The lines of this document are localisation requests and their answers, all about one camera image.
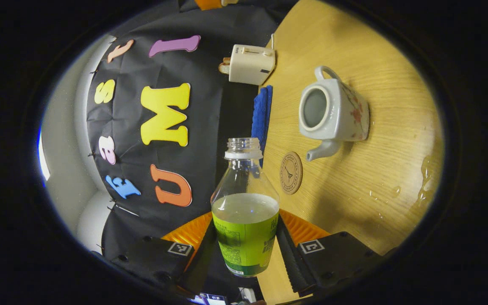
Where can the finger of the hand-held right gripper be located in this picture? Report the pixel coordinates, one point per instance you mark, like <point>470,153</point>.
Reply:
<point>208,4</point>

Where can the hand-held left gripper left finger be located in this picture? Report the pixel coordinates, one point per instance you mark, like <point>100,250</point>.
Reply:
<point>201,262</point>

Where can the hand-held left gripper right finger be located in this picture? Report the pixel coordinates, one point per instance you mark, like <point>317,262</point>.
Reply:
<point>288,254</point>

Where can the clear green-label water bottle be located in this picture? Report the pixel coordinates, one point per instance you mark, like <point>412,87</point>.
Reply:
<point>246,237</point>

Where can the round brown coaster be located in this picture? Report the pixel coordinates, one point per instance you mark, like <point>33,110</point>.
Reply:
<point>291,173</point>

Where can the white floral teacup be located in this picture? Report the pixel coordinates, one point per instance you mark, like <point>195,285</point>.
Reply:
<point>341,114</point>

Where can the computer monitor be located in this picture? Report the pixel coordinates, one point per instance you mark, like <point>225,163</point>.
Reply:
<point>212,300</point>

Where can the white side table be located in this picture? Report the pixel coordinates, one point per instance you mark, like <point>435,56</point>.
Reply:
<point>247,295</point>

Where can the bread slice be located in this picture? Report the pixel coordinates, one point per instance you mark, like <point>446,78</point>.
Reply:
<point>225,65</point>

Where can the white toaster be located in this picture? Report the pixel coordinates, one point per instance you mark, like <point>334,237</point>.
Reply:
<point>250,63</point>

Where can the blue folded towel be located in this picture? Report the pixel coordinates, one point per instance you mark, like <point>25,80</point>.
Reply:
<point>262,118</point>

